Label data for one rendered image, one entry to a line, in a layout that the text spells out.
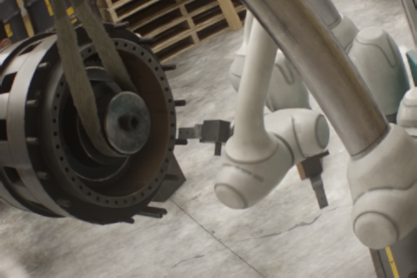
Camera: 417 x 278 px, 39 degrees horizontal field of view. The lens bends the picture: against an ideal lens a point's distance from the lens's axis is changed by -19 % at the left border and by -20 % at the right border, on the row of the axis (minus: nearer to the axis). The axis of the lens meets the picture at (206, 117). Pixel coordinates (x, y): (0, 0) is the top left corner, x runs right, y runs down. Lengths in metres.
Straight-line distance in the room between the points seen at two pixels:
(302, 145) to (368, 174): 0.36
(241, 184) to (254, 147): 0.07
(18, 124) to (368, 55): 0.91
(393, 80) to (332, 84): 0.63
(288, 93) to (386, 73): 0.30
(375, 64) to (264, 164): 0.49
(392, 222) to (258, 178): 0.39
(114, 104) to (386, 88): 0.69
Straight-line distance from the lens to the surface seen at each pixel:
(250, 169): 1.34
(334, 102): 1.11
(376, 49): 1.69
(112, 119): 1.57
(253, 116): 1.32
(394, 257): 1.62
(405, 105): 1.28
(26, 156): 1.58
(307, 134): 1.43
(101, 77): 1.74
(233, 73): 1.75
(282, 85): 1.58
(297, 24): 1.09
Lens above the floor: 1.35
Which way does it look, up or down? 20 degrees down
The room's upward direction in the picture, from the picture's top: 24 degrees counter-clockwise
